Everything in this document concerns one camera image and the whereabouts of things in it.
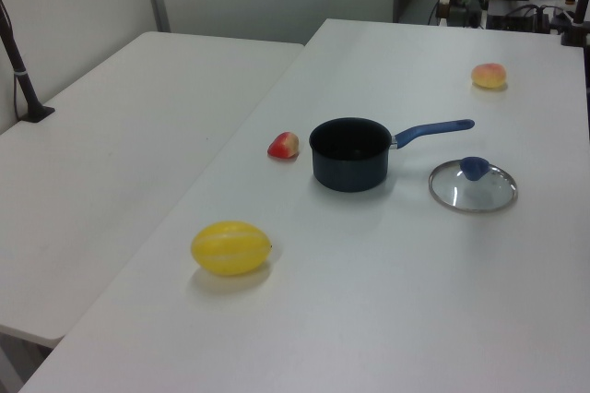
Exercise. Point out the black clamped pole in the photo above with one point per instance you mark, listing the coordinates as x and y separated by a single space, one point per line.
578 19

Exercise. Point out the yellow striped melon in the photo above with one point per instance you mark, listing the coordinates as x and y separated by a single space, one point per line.
230 248

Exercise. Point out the orange yellow peach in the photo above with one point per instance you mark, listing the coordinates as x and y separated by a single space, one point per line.
488 75

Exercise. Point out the glass lid with blue knob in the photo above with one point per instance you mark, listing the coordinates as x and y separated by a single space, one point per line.
475 187

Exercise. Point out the black pole with white band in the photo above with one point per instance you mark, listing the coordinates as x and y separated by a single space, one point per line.
18 75

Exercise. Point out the red apple piece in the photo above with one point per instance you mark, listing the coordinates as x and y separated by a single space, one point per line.
283 146

